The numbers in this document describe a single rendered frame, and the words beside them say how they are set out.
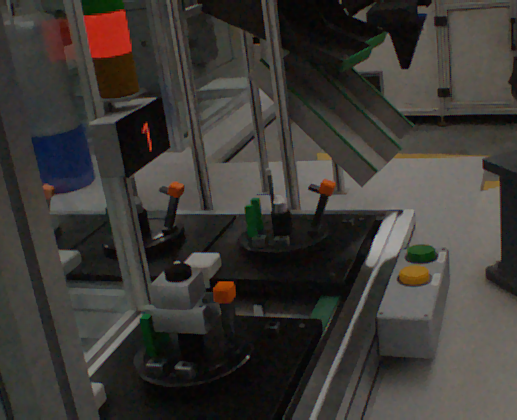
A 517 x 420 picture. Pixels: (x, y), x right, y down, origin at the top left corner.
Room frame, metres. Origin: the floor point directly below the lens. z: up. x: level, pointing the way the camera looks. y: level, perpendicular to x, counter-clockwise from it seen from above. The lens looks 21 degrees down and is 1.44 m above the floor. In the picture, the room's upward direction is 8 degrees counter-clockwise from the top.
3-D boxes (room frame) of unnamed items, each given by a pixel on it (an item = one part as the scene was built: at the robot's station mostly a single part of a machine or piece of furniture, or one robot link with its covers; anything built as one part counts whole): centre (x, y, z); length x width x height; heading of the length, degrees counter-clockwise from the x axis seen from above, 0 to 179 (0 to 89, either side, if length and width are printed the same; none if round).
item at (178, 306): (0.77, 0.11, 1.06); 0.08 x 0.04 x 0.07; 69
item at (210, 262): (1.08, -0.03, 1.01); 0.24 x 0.24 x 0.13; 69
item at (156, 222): (1.17, 0.20, 1.01); 0.24 x 0.24 x 0.13; 69
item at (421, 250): (0.99, -0.22, 0.96); 0.04 x 0.04 x 0.02
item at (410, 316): (0.93, -0.20, 0.93); 0.21 x 0.07 x 0.06; 159
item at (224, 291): (0.75, 0.06, 1.04); 0.04 x 0.02 x 0.08; 69
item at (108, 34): (0.95, 0.15, 1.33); 0.05 x 0.05 x 0.05
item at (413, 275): (0.93, -0.20, 0.96); 0.04 x 0.04 x 0.02
